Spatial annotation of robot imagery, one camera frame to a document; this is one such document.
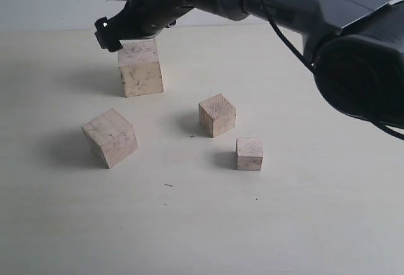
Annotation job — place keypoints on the third largest wooden cube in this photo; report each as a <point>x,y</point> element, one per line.
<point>217,115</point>

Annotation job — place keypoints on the second largest wooden cube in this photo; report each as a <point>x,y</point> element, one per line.
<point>111,137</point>

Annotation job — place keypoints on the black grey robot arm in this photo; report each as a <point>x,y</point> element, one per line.
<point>354,48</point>

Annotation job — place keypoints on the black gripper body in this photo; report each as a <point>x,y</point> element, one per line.
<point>147,18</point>

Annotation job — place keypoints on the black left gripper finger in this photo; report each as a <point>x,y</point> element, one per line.
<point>111,32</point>

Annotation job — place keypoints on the smallest wooden cube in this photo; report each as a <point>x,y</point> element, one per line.
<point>249,153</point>

